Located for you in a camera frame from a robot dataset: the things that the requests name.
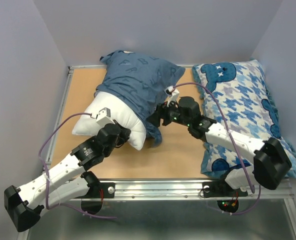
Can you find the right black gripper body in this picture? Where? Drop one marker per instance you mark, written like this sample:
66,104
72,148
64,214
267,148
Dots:
172,113

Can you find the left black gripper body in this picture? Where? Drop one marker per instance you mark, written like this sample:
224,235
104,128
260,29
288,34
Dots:
122,138

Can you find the white pillow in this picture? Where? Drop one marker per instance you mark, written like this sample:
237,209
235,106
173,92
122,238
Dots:
120,113

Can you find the dark blue lettered pillowcase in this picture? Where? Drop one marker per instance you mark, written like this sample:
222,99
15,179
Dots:
140,81

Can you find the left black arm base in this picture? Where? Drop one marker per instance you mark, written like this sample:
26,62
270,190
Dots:
92,202

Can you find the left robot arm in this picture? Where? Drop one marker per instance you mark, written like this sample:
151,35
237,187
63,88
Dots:
69,179

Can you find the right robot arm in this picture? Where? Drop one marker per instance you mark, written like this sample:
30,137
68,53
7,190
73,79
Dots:
269,161

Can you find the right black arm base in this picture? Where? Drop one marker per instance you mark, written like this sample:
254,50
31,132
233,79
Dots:
228,198

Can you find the blue houndstooth bear pillow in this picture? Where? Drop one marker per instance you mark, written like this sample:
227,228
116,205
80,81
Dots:
235,94

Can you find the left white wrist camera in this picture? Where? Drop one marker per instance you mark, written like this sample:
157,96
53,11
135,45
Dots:
103,117

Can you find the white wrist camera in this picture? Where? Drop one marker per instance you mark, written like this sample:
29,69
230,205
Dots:
103,117
172,93

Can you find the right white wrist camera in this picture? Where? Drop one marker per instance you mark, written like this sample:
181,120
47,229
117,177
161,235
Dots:
172,93

